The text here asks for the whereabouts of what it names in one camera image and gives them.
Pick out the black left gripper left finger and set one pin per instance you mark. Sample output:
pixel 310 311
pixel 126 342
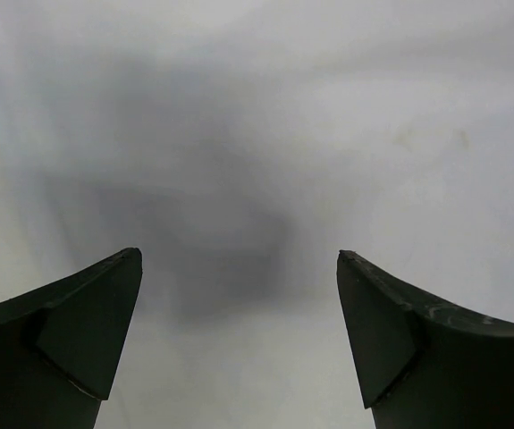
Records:
pixel 61 344

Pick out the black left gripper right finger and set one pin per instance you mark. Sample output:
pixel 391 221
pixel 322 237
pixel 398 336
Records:
pixel 422 361

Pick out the white t shirt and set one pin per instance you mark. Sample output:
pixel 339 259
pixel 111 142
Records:
pixel 241 145

